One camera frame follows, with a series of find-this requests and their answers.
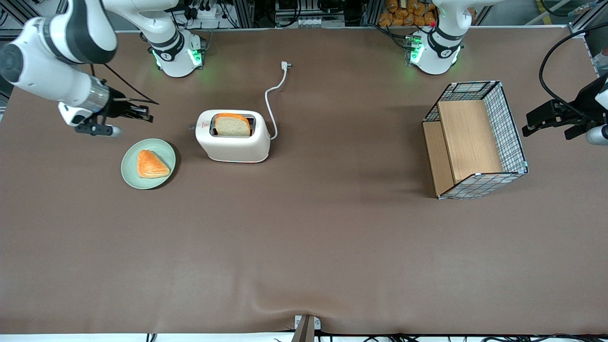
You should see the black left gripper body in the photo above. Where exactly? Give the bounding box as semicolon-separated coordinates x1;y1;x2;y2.
576;75;608;125

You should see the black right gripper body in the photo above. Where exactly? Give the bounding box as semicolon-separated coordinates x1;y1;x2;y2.
105;87;132;120

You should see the white two-slot toaster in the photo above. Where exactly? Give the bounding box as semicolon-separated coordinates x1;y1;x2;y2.
189;109;271;163

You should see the orange triangular pastry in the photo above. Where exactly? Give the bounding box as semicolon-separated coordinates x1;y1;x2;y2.
137;149;171;179

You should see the pale green round plate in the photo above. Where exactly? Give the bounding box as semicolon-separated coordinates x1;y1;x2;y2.
121;138;177;190

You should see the white bread slice orange crust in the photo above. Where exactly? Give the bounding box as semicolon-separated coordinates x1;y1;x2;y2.
214;113;251;137

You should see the white power strip with plugs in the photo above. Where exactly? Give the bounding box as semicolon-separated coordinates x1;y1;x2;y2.
183;0;224;19

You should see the bag of orange bread rolls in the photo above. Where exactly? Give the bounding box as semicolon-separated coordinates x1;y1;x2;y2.
379;0;437;28

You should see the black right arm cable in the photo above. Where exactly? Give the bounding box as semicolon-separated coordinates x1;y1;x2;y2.
104;63;160;105

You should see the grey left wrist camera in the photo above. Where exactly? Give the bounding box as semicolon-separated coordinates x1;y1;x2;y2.
586;124;608;146

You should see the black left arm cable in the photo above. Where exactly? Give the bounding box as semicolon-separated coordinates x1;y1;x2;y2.
539;23;608;119

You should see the wire basket with wooden shelf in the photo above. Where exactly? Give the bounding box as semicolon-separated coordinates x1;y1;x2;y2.
422;80;529;200

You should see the white toaster power cord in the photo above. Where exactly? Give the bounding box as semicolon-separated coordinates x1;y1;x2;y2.
264;61;292;141

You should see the black cable at arm base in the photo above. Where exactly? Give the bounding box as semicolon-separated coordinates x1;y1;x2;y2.
373;24;410;49

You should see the metal table edge bracket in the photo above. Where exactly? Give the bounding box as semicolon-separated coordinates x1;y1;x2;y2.
292;314;322;342

